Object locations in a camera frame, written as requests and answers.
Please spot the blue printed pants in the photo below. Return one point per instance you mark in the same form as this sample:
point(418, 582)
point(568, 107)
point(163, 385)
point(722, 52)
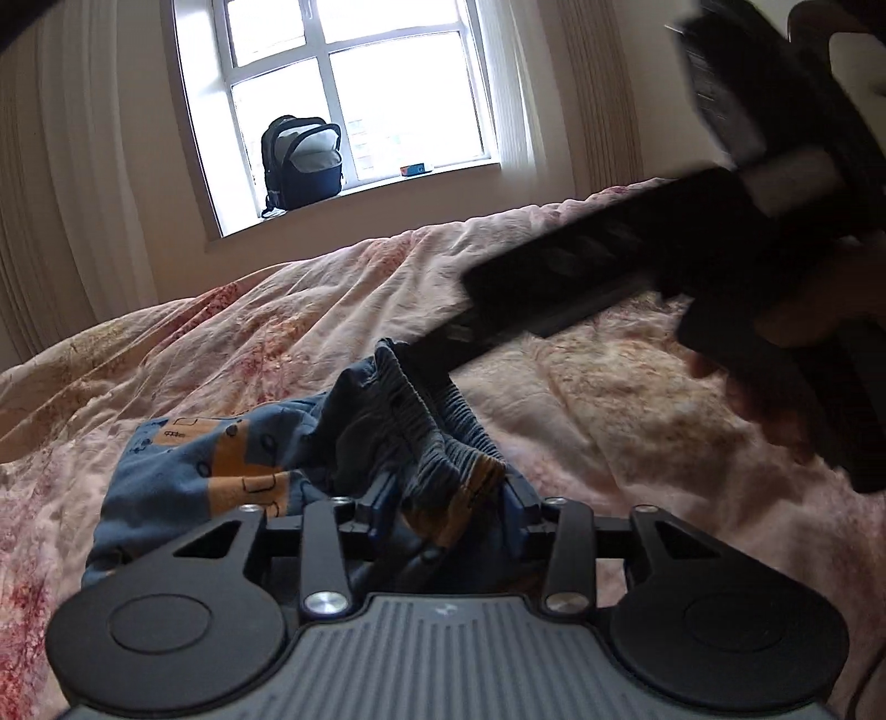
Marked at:
point(228, 471)

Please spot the small blue box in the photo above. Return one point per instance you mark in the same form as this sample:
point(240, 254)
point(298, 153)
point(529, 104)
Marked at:
point(415, 169)

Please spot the person's right hand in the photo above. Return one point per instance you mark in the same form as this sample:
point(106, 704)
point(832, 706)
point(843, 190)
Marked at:
point(782, 415)

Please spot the white framed window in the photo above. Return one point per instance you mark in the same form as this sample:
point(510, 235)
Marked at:
point(360, 83)

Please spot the dark blue backpack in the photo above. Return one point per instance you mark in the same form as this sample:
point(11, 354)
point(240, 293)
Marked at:
point(301, 163)

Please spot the pink floral bed blanket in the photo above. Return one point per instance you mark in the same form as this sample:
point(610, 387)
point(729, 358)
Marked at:
point(623, 415)

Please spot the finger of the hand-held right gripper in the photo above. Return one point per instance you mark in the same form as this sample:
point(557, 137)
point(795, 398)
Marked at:
point(443, 346)

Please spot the cream curtain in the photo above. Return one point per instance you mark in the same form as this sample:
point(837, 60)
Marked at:
point(76, 194)
point(602, 97)

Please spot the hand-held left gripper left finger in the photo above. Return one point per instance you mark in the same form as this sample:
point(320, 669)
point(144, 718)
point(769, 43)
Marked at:
point(378, 514)

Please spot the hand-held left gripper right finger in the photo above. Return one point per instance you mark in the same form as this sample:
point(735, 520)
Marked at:
point(513, 516)

